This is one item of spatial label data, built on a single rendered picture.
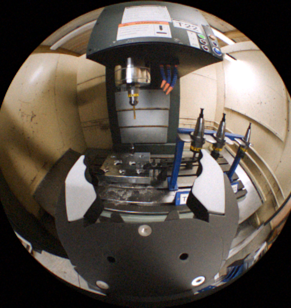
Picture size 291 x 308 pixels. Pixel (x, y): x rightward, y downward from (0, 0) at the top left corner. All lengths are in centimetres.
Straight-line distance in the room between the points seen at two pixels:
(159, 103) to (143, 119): 21
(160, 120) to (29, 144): 131
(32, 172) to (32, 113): 55
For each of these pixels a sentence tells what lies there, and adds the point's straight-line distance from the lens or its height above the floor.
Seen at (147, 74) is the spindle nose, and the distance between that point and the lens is 45.
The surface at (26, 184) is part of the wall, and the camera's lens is 114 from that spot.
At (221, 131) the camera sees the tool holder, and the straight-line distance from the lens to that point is 43.
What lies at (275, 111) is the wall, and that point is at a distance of 98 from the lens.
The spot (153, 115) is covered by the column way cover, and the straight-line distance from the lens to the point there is 93.
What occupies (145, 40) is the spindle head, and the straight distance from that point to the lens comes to 34.
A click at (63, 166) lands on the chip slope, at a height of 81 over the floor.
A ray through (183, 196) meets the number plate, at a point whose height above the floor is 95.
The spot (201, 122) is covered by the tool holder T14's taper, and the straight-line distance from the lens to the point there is 37.
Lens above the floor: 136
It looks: 33 degrees down
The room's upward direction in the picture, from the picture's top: 2 degrees counter-clockwise
